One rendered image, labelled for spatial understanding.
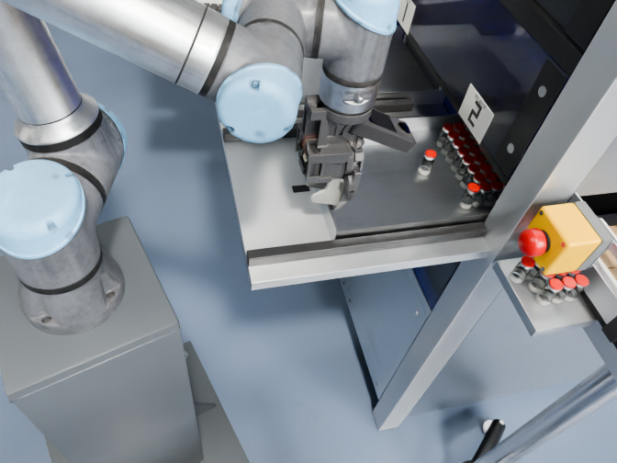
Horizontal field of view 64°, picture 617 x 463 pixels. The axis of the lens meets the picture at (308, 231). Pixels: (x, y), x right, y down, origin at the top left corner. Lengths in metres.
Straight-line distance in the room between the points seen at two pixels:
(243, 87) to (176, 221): 1.55
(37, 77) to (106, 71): 2.06
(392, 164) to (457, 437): 0.99
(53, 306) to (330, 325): 1.11
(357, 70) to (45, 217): 0.41
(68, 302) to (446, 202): 0.63
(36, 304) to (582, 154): 0.78
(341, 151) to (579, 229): 0.34
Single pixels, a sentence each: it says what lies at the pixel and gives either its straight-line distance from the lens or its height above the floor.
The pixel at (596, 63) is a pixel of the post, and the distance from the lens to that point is 0.70.
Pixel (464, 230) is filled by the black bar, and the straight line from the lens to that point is 0.86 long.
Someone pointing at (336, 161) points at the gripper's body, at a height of 1.04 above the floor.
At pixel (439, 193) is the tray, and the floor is 0.88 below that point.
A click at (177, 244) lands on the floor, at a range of 1.91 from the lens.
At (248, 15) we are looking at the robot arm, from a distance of 0.56.
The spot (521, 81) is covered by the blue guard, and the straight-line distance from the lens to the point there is 0.80.
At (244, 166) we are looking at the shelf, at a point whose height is 0.88.
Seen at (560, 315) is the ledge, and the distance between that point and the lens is 0.86.
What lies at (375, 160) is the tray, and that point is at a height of 0.88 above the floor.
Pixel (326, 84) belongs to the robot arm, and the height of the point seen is 1.15.
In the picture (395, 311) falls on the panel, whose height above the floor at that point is 0.43.
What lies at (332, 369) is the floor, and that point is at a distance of 1.66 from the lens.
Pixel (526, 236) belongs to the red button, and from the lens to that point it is 0.74.
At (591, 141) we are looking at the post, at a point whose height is 1.12.
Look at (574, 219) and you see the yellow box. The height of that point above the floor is 1.03.
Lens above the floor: 1.50
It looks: 50 degrees down
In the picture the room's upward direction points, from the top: 10 degrees clockwise
